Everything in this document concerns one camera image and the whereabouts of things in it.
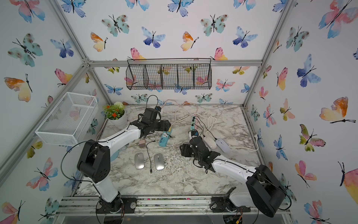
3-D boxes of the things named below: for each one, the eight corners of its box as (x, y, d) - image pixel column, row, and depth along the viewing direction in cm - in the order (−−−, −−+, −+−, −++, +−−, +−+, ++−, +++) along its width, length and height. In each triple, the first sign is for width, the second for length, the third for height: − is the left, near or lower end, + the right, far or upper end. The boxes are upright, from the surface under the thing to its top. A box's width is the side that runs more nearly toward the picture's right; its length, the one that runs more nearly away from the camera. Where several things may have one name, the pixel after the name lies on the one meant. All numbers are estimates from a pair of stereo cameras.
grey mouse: (156, 171, 87) (155, 170, 86) (154, 156, 94) (153, 154, 92) (165, 169, 88) (165, 168, 86) (163, 154, 95) (162, 152, 93)
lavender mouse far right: (226, 154, 95) (227, 152, 93) (214, 142, 101) (215, 140, 99) (231, 150, 96) (232, 148, 94) (219, 138, 102) (220, 137, 100)
